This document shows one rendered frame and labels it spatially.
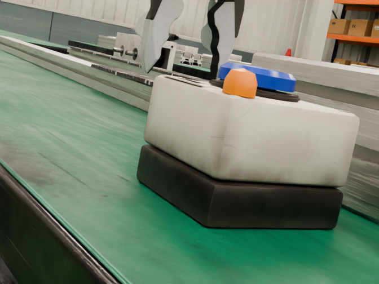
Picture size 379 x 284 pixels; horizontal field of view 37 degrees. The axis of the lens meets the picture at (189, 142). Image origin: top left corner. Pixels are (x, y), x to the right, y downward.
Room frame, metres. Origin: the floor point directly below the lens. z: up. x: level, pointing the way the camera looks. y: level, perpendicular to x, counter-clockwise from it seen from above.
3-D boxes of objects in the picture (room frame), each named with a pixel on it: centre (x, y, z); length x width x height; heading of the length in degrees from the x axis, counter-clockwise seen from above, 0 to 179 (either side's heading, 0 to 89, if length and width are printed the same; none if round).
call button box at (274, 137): (0.30, -0.04, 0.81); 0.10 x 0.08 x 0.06; 121
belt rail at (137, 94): (1.05, 0.27, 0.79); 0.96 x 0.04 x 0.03; 31
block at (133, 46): (1.47, 0.15, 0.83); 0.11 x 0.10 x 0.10; 123
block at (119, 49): (1.58, 0.20, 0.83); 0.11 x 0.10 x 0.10; 120
